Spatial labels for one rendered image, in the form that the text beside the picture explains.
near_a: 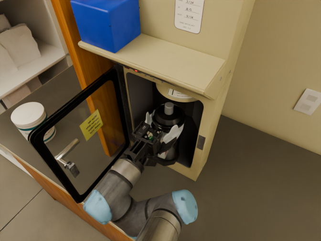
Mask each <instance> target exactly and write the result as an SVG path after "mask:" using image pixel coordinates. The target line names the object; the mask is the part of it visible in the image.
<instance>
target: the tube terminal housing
mask: <svg viewBox="0 0 321 241"><path fill-rule="evenodd" d="M254 3H255V0H205V2H204V9H203V18H202V25H201V31H200V35H197V34H194V33H190V32H187V31H183V30H180V29H176V28H174V10H175V0H139V7H140V8H139V16H140V30H141V33H142V34H146V35H149V36H152V37H155V38H158V39H161V40H165V41H167V42H170V43H173V44H177V45H180V46H184V47H187V48H190V49H193V50H196V51H199V52H202V53H205V54H208V55H212V56H215V57H218V58H221V59H224V60H226V62H227V63H226V67H225V72H224V76H223V79H222V83H221V86H220V90H219V94H218V96H217V98H216V99H215V100H213V101H212V100H210V99H207V98H204V97H202V96H199V95H197V94H194V93H192V92H189V91H187V90H184V89H182V88H179V87H176V86H173V85H170V84H168V83H165V82H163V83H162V82H161V81H160V80H158V79H155V80H154V79H153V78H152V77H150V76H145V74H143V73H138V72H136V71H134V70H132V69H127V68H125V67H124V66H123V69H124V75H125V82H126V88H127V95H128V103H129V110H130V116H131V122H132V129H133V131H134V128H133V121H132V114H131V107H130V101H129V94H128V85H127V78H126V73H127V72H130V73H133V74H135V75H137V76H140V77H143V78H145V79H148V80H150V81H153V82H155V83H158V84H160V85H163V86H165V87H168V88H171V89H173V90H176V91H178V92H181V93H183V94H185V95H188V96H190V97H193V98H195V99H198V100H200V101H201V102H202V103H203V106H204V108H203V114H202V119H201V123H200V128H199V132H198V137H197V142H198V138H199V135H201V136H203V137H205V142H204V146H203V150H200V149H198V148H196V147H195V151H194V156H193V162H192V164H191V166H190V168H187V167H185V166H183V165H182V164H180V163H178V162H176V163H175V164H173V165H168V167H169V168H171V169H173V170H175V171H177V172H179V173H181V174H182V175H184V176H186V177H188V178H190V179H192V180H193V181H196V180H197V178H198V176H199V174H200V172H201V170H202V169H203V167H204V165H205V163H206V161H207V158H208V155H209V152H210V148H211V145H212V142H213V139H214V135H215V131H216V128H217V125H218V122H219V119H220V115H221V112H222V109H223V105H224V102H225V98H226V95H227V92H228V89H229V85H230V82H231V79H232V75H233V72H234V69H235V65H236V62H237V59H238V55H239V52H240V49H241V45H242V42H243V39H244V36H245V33H246V29H247V25H248V22H249V19H250V15H251V12H252V9H253V6H254ZM197 142H196V146H197Z"/></svg>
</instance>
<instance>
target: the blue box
mask: <svg viewBox="0 0 321 241"><path fill-rule="evenodd" d="M70 2H71V6H72V9H73V15H74V16H75V20H76V24H77V27H78V30H79V34H80V37H81V40H82V42H85V43H88V44H91V45H93V46H96V47H99V48H101V49H104V50H107V51H109V52H112V53H116V52H118V51H119V50H120V49H122V48H123V47H124V46H126V45H127V44H128V43H130V42H131V41H132V40H134V39H135V38H136V37H138V36H139V35H140V34H141V30H140V16H139V8H140V7H139V0H71V1H70Z"/></svg>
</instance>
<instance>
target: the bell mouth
mask: <svg viewBox="0 0 321 241"><path fill-rule="evenodd" d="M156 87H157V89H158V91H159V92H160V93H161V94H162V95H163V96H165V97H166V98H168V99H171V100H174V101H178V102H193V101H197V100H198V99H195V98H193V97H190V96H188V95H185V94H183V93H181V92H178V91H176V90H173V89H171V88H168V87H165V86H163V85H160V84H158V83H156Z"/></svg>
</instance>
